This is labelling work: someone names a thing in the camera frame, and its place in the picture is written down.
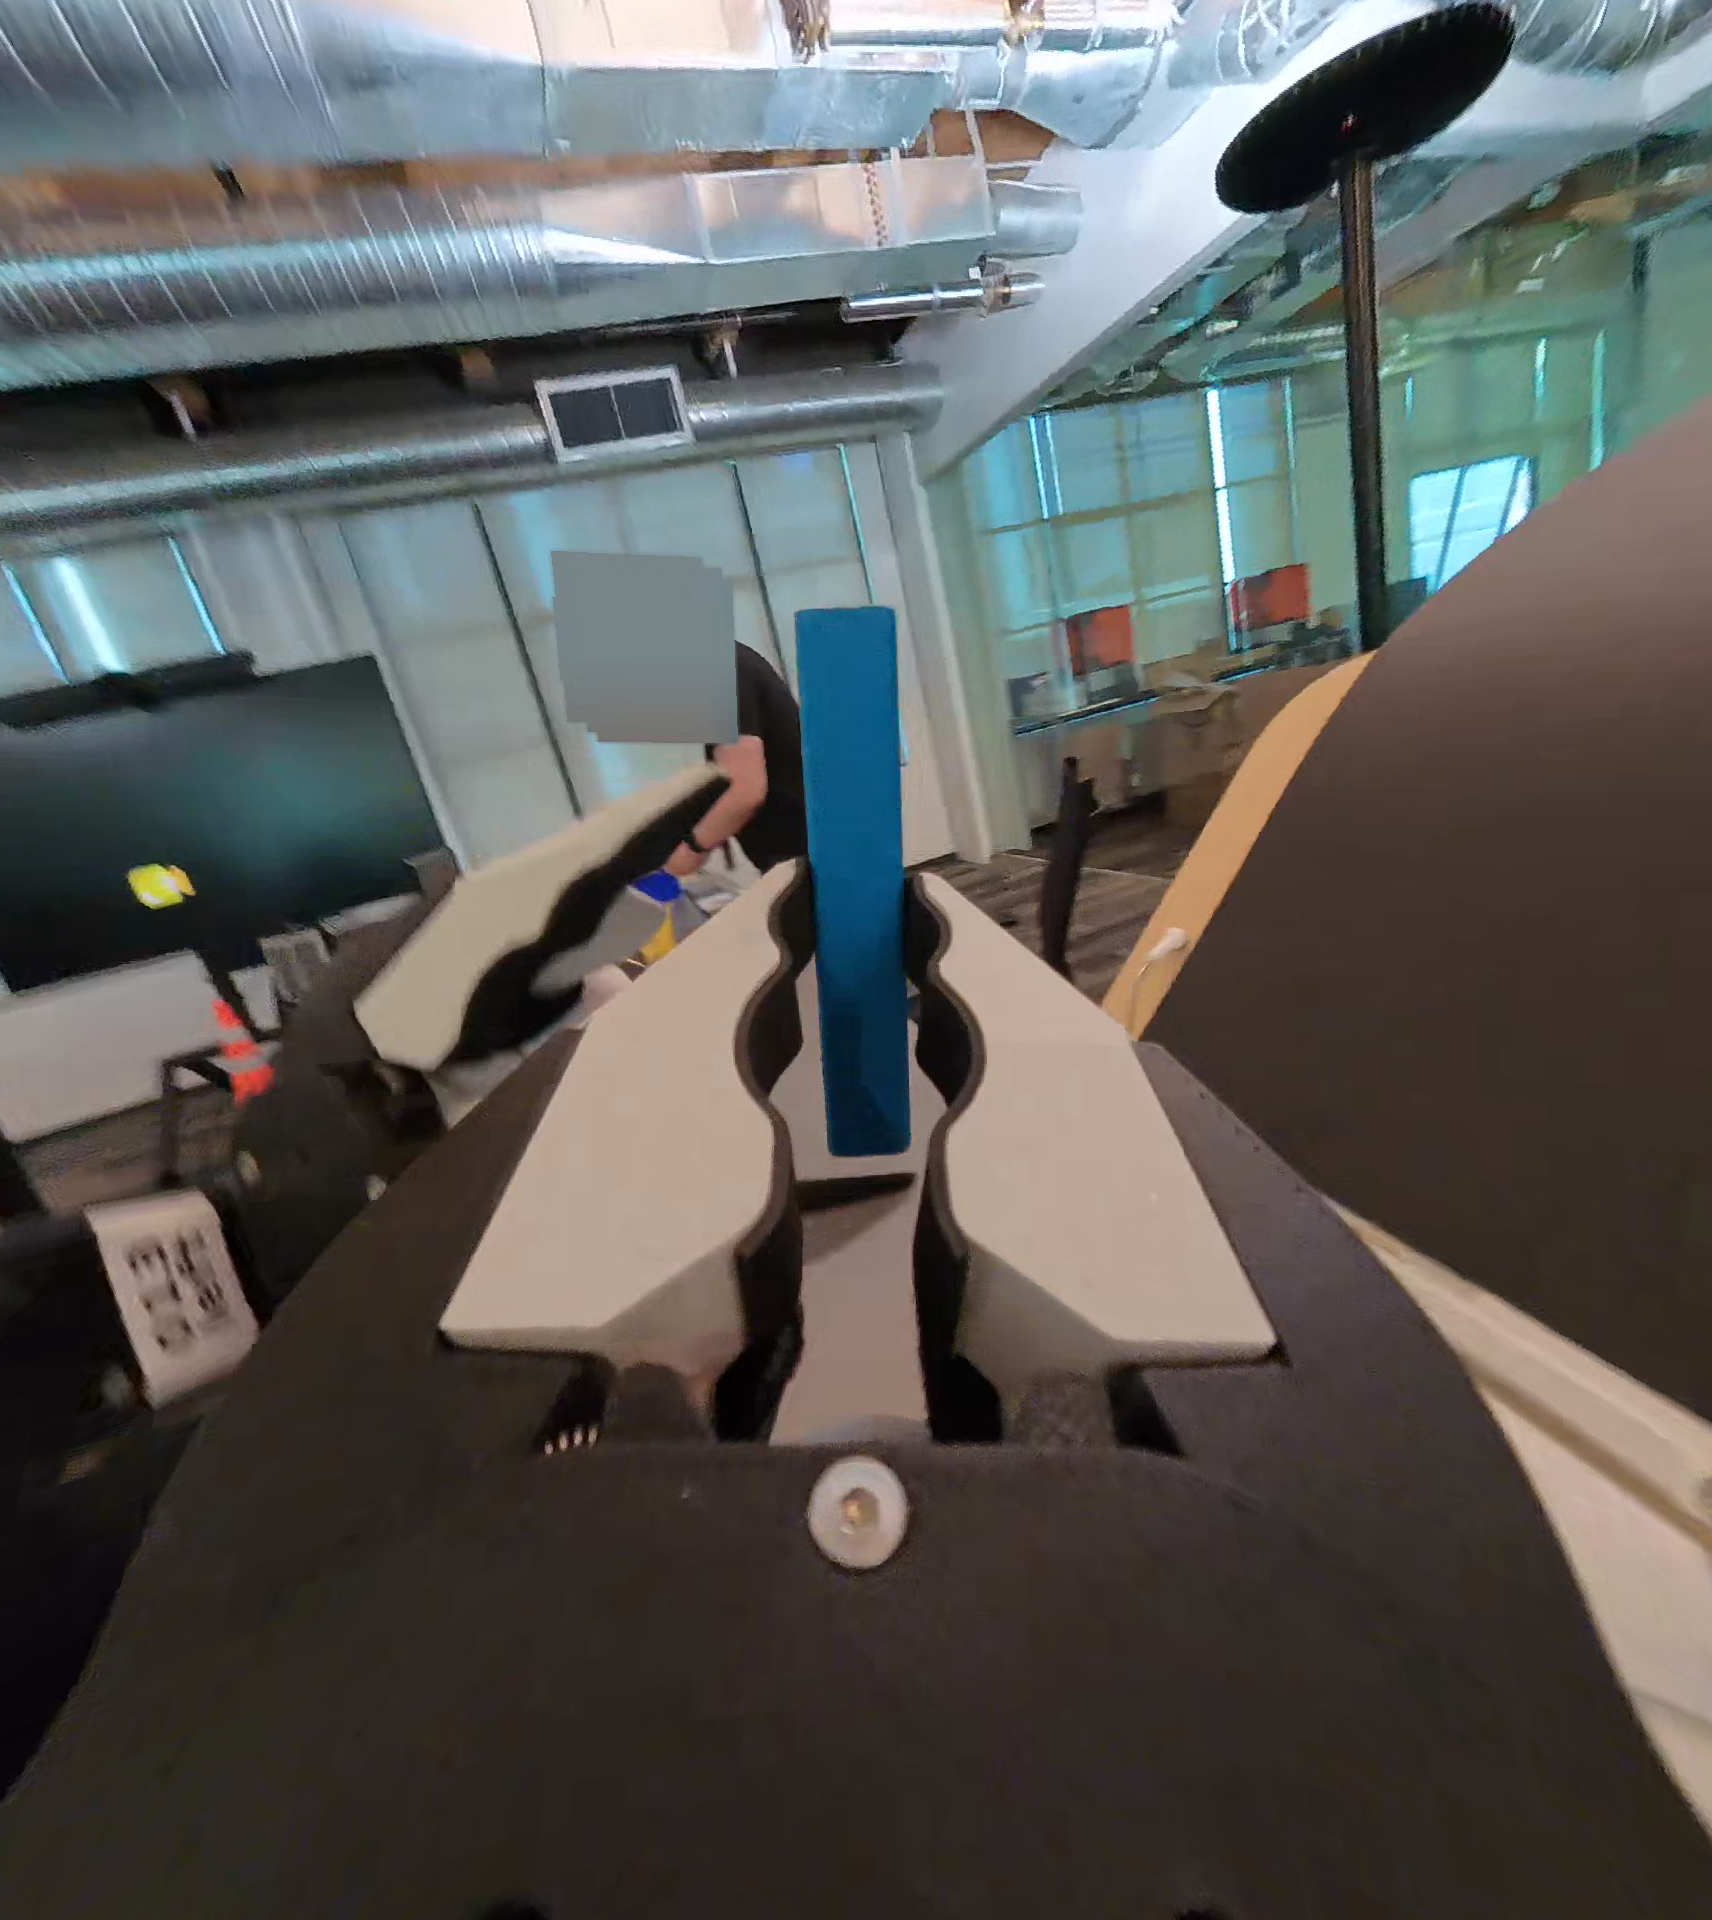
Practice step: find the black floor lamp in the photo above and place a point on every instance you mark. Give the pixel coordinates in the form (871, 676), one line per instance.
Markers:
(1358, 91)

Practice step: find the orange traffic cone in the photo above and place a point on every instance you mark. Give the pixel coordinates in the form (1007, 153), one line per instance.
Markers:
(244, 1058)

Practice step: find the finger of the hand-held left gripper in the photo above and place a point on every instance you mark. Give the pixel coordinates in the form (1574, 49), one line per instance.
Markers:
(497, 914)
(616, 942)

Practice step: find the black office chair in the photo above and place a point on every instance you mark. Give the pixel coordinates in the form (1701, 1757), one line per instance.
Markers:
(1069, 871)

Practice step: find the black sheet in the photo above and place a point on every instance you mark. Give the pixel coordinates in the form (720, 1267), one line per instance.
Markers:
(1516, 900)

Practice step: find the blue wooden block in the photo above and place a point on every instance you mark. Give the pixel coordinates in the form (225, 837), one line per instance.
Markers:
(856, 900)

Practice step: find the duct vent grille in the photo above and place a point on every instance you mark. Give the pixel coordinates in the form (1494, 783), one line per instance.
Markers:
(612, 412)

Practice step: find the pile of cardboard boxes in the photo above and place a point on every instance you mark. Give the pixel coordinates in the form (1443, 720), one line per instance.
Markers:
(1247, 735)

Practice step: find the orange machine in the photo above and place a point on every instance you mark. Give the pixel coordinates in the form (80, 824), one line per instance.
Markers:
(1099, 640)
(1268, 602)

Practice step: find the black camera bar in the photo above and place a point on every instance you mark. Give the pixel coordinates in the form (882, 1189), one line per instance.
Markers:
(107, 690)

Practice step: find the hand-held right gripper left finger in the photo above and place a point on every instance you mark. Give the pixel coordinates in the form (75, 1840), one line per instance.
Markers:
(601, 1185)

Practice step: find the large black screen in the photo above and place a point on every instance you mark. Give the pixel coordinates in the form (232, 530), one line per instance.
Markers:
(196, 824)

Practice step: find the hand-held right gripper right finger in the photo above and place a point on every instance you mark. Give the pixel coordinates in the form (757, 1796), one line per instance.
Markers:
(1081, 1185)

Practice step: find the silver ventilation ducts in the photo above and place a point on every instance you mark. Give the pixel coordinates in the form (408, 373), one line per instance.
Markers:
(347, 270)

